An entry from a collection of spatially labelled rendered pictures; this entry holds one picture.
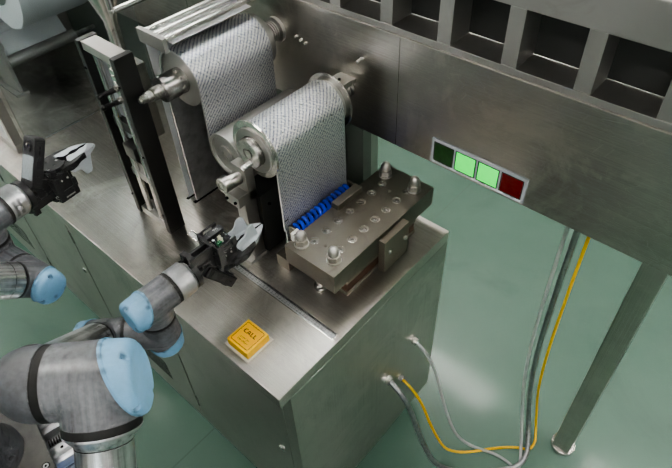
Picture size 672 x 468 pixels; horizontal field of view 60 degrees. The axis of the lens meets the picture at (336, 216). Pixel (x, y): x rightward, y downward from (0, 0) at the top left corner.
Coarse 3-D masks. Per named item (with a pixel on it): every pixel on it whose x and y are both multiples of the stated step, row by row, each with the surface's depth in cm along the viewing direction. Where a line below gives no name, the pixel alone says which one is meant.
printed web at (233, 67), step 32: (224, 32) 141; (256, 32) 144; (160, 64) 142; (192, 64) 134; (224, 64) 139; (256, 64) 146; (224, 96) 143; (256, 96) 152; (288, 96) 138; (320, 96) 138; (192, 128) 159; (288, 128) 131; (320, 128) 138; (192, 160) 165; (288, 160) 134
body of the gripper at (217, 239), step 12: (216, 228) 128; (204, 240) 126; (216, 240) 128; (228, 240) 125; (192, 252) 123; (204, 252) 123; (216, 252) 125; (228, 252) 129; (192, 264) 122; (204, 264) 126; (216, 264) 129; (228, 264) 129
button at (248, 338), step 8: (248, 320) 139; (240, 328) 138; (248, 328) 137; (256, 328) 137; (232, 336) 136; (240, 336) 136; (248, 336) 136; (256, 336) 136; (264, 336) 136; (232, 344) 136; (240, 344) 134; (248, 344) 134; (256, 344) 134; (264, 344) 137; (240, 352) 135; (248, 352) 133
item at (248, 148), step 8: (248, 136) 131; (240, 144) 132; (248, 144) 129; (256, 144) 129; (240, 152) 134; (248, 152) 131; (256, 152) 129; (248, 160) 133; (256, 160) 131; (264, 160) 132
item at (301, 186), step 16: (336, 144) 146; (304, 160) 139; (320, 160) 144; (336, 160) 150; (288, 176) 137; (304, 176) 142; (320, 176) 147; (336, 176) 153; (288, 192) 140; (304, 192) 145; (320, 192) 151; (288, 208) 143; (304, 208) 148; (288, 224) 146
